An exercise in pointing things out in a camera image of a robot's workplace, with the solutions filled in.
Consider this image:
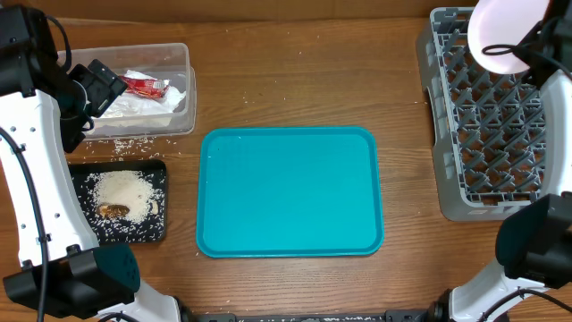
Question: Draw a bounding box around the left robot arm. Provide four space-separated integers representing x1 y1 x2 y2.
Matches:
1 4 192 321

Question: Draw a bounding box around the white rice pile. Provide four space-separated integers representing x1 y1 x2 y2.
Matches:
91 171 159 224

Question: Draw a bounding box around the clear plastic bin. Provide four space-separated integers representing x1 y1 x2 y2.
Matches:
71 43 197 140

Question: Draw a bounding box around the teal serving tray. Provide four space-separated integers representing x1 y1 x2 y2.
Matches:
196 126 384 258

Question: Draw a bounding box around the grey dishwasher rack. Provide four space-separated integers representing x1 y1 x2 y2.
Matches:
416 7 545 222

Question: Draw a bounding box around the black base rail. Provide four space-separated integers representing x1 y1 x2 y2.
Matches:
193 309 434 322

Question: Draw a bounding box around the red snack wrapper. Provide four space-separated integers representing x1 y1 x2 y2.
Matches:
121 76 170 98

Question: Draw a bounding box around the black tray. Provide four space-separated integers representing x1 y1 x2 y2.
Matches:
69 160 168 245

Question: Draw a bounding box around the brown food scrap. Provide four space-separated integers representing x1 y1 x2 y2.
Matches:
97 204 130 219

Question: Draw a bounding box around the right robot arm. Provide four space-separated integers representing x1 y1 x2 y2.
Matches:
426 0 571 321

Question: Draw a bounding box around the large white plate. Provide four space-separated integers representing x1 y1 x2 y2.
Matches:
467 0 551 74

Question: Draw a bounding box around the white napkin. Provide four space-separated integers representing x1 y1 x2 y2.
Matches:
102 70 186 118

